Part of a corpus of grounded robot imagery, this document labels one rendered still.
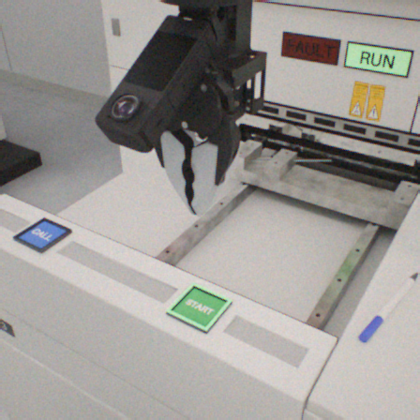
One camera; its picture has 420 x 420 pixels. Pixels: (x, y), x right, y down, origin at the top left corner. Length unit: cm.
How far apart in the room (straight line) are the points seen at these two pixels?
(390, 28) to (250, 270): 48
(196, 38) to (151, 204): 65
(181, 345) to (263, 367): 9
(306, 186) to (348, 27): 30
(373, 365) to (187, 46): 36
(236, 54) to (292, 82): 61
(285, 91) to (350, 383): 68
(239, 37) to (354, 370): 34
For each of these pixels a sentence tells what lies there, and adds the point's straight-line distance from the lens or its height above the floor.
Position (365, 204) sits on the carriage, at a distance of 93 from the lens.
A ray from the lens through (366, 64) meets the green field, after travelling 98.
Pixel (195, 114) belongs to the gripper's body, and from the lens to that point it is 42.
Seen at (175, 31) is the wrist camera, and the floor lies 127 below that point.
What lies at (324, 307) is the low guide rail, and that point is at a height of 85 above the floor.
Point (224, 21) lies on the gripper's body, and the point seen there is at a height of 128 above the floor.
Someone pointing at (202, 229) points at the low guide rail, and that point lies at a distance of 89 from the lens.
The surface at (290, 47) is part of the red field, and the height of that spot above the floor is 110.
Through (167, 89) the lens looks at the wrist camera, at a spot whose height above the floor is 125.
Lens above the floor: 137
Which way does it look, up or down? 34 degrees down
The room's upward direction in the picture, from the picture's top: straight up
